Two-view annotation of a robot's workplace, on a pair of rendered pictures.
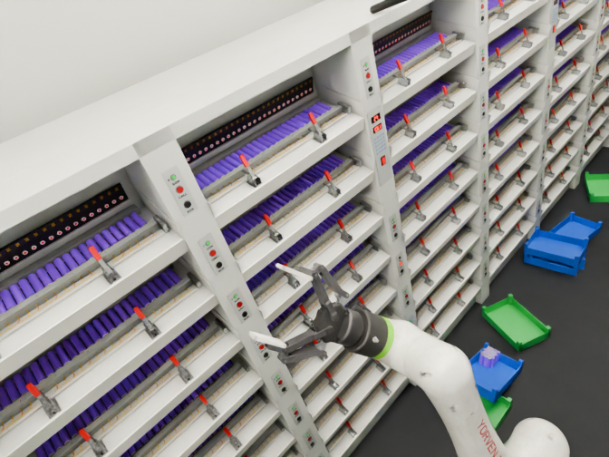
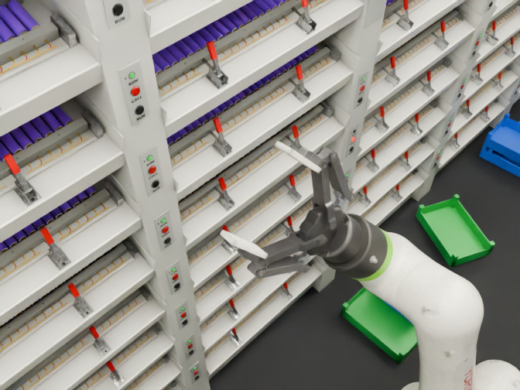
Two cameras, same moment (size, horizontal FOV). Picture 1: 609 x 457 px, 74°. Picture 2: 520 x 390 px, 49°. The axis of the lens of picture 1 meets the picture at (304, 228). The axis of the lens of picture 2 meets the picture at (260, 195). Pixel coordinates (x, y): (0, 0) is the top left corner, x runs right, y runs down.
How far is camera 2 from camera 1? 0.23 m
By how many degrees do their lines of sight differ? 18
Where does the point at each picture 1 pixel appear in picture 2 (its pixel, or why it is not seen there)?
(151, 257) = (49, 83)
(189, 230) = (111, 52)
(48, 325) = not seen: outside the picture
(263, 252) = (197, 99)
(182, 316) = (73, 178)
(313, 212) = (273, 51)
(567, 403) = (492, 332)
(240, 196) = (189, 9)
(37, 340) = not seen: outside the picture
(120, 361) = not seen: outside the picture
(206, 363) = (89, 244)
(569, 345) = (508, 268)
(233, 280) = (152, 135)
